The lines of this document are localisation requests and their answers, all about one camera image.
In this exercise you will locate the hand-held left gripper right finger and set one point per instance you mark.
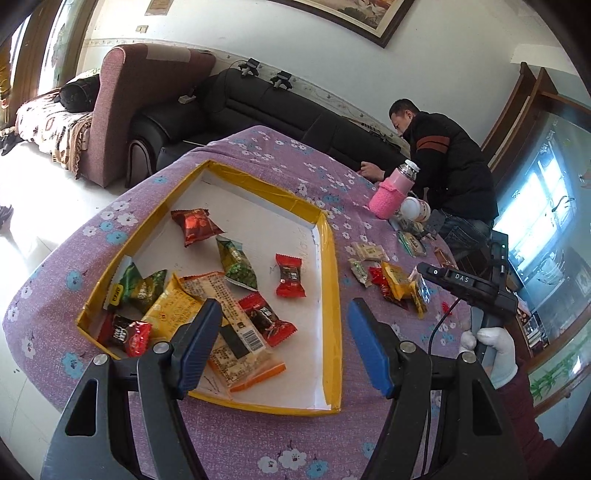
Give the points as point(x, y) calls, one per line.
point(369, 350)

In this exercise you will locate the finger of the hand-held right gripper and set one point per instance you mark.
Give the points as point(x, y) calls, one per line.
point(445, 277)

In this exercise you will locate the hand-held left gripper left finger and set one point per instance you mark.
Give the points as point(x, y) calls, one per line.
point(201, 344)

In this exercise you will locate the yellow cracker packet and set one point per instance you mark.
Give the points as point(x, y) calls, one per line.
point(168, 307)

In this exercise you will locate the large clear cracker packet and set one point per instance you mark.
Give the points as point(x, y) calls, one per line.
point(217, 290)

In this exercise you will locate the dark red candy packet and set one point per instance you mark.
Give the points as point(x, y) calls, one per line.
point(124, 334)
point(263, 318)

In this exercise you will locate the dark green snack packet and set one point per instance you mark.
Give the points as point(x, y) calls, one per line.
point(150, 288)

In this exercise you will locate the green pea snack packet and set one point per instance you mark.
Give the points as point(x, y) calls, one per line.
point(238, 265)

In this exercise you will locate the green and white snack packet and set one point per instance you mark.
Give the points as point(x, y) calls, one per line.
point(124, 279)

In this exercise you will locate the small red candy packet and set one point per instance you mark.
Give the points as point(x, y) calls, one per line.
point(291, 277)

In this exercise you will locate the shiny red snack packet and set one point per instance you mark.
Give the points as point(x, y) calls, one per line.
point(196, 226)

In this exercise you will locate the yellow rimmed cardboard tray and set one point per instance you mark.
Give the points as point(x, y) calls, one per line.
point(277, 221)

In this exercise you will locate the person's right forearm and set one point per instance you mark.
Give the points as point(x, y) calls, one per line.
point(526, 415)

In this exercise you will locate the person's right hand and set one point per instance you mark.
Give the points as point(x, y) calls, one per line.
point(501, 355)

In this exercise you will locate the brown snack packet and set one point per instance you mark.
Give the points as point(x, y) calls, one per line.
point(444, 257)

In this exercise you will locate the small yellow snack packet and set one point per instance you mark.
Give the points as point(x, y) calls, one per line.
point(399, 281)

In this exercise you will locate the round crackers packet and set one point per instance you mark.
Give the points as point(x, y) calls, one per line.
point(412, 242)

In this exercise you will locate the white jar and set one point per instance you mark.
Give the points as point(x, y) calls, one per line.
point(415, 210)

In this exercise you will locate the small green snack packet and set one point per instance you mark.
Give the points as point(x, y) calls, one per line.
point(360, 271)

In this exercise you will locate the pale cracker packet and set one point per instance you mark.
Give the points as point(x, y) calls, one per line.
point(369, 251)

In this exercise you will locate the wooden glass cabinet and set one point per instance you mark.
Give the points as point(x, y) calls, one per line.
point(554, 230)

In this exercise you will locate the pink thermos bottle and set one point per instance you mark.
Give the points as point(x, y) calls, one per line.
point(392, 194)

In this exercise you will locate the maroon sofa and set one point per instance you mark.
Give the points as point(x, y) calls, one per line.
point(120, 115)

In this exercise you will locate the black sofa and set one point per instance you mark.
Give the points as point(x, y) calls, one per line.
point(258, 106)

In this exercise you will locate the black clamp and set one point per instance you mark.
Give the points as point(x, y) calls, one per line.
point(249, 67)
point(281, 79)

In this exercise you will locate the patterned blanket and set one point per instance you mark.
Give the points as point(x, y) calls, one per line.
point(41, 120)

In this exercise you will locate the black cushion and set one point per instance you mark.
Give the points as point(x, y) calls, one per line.
point(81, 92)

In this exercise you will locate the framed wall picture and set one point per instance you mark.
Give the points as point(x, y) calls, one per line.
point(369, 14)

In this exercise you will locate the small wall sign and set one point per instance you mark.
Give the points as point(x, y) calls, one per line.
point(159, 5)

